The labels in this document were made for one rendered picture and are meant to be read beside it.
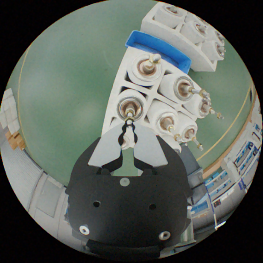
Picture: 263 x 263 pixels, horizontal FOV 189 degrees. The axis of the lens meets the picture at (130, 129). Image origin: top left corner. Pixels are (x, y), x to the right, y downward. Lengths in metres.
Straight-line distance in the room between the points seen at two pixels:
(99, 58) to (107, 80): 0.15
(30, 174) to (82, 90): 4.86
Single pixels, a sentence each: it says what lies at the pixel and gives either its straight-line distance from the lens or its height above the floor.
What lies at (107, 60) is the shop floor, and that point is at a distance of 0.50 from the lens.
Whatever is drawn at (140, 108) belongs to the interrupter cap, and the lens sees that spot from 0.21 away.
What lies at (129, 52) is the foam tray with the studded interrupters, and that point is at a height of 0.18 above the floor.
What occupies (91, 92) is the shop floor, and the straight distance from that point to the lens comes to 0.51.
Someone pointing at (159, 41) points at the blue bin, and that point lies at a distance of 0.44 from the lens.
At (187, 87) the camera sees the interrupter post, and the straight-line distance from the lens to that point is 0.23.
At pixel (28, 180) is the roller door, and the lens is 5.10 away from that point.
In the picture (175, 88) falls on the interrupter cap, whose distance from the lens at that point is 0.23.
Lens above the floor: 0.46
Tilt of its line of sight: 58 degrees down
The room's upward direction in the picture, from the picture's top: 179 degrees counter-clockwise
